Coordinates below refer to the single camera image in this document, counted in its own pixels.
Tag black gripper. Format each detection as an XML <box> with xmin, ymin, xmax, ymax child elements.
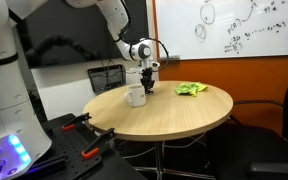
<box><xmin>139</xmin><ymin>60</ymin><xmax>160</xmax><ymax>94</ymax></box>

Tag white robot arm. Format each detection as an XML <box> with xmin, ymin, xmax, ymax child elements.
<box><xmin>0</xmin><ymin>0</ymin><xmax>52</xmax><ymax>180</ymax></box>

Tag white ceramic mug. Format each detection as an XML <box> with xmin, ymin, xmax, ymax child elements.
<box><xmin>124</xmin><ymin>85</ymin><xmax>146</xmax><ymax>107</ymax></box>

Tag round wooden table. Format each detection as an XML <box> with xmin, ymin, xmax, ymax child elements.
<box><xmin>83</xmin><ymin>81</ymin><xmax>233</xmax><ymax>180</ymax></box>

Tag green crumpled cloth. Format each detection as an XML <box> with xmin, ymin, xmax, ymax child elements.
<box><xmin>175</xmin><ymin>82</ymin><xmax>208</xmax><ymax>96</ymax></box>

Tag white whiteboard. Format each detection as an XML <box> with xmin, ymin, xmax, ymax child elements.
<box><xmin>155</xmin><ymin>0</ymin><xmax>288</xmax><ymax>60</ymax></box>

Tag black orange clamp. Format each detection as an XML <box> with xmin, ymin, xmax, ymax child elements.
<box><xmin>81</xmin><ymin>128</ymin><xmax>115</xmax><ymax>159</ymax></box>
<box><xmin>62</xmin><ymin>113</ymin><xmax>91</xmax><ymax>131</ymax></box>

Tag large black monitor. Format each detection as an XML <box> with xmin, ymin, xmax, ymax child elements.
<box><xmin>6</xmin><ymin>0</ymin><xmax>151</xmax><ymax>69</ymax></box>

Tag black office chair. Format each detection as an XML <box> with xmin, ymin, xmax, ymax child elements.
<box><xmin>206</xmin><ymin>89</ymin><xmax>288</xmax><ymax>180</ymax></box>

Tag black wire basket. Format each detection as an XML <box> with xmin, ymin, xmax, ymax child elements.
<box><xmin>87</xmin><ymin>64</ymin><xmax>126</xmax><ymax>94</ymax></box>

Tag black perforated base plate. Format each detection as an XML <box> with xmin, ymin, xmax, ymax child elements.
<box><xmin>15</xmin><ymin>114</ymin><xmax>146</xmax><ymax>180</ymax></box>

